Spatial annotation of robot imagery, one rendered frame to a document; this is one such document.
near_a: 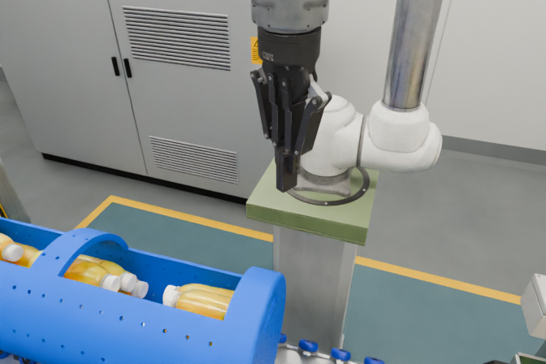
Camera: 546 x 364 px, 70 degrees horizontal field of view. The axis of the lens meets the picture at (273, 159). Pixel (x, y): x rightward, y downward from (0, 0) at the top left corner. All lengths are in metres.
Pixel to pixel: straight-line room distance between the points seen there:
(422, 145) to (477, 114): 2.44
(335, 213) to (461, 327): 1.36
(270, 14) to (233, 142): 2.06
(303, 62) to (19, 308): 0.70
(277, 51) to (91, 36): 2.33
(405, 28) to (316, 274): 0.83
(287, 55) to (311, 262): 0.99
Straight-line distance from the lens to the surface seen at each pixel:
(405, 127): 1.07
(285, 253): 1.35
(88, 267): 0.92
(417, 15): 0.99
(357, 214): 1.15
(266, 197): 1.19
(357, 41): 3.32
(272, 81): 0.49
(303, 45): 0.45
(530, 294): 1.12
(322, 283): 1.41
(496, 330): 2.43
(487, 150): 3.69
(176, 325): 0.74
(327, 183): 1.19
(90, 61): 2.81
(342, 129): 1.10
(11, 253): 1.15
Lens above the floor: 1.82
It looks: 34 degrees down
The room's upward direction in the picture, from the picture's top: straight up
